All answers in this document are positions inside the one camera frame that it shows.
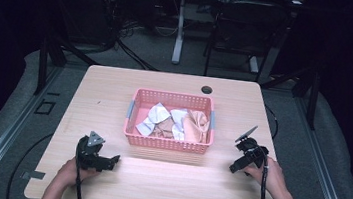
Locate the white desk leg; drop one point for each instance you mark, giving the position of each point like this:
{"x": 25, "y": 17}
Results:
{"x": 179, "y": 29}

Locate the black chair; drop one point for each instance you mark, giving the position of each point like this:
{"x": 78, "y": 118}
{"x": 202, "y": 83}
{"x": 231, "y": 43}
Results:
{"x": 243, "y": 26}

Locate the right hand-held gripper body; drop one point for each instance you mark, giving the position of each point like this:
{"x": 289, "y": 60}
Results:
{"x": 252, "y": 151}

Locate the grey tape strip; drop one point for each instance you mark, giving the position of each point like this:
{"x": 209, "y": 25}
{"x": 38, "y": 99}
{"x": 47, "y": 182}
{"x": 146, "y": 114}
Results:
{"x": 33, "y": 175}

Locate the white light-blue cloth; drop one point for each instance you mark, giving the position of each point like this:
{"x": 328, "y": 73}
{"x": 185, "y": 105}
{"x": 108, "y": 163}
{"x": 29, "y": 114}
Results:
{"x": 156, "y": 115}
{"x": 178, "y": 123}

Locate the person's left hand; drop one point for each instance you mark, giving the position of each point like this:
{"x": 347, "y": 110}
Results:
{"x": 70, "y": 173}

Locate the beige cloth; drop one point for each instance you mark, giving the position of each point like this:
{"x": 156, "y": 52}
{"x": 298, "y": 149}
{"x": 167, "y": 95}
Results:
{"x": 195, "y": 126}

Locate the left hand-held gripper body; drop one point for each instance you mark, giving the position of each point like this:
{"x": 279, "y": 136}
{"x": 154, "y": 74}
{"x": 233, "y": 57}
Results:
{"x": 89, "y": 151}

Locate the brown-pink cloth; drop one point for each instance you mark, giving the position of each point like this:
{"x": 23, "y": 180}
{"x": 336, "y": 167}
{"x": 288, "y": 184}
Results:
{"x": 164, "y": 129}

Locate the pink plastic basket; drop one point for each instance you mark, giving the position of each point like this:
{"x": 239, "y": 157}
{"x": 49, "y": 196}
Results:
{"x": 133, "y": 138}

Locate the aluminium floor rail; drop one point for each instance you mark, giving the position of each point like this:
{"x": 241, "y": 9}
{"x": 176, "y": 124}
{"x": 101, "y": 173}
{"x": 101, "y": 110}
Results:
{"x": 3, "y": 133}
{"x": 321, "y": 163}

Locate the short white desk foot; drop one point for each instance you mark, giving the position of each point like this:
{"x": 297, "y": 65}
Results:
{"x": 253, "y": 64}

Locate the black metal stand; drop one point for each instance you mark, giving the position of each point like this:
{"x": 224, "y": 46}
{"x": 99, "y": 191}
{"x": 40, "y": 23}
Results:
{"x": 52, "y": 55}
{"x": 307, "y": 84}

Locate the person's right hand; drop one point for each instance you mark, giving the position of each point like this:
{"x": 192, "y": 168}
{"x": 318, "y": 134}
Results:
{"x": 271, "y": 179}

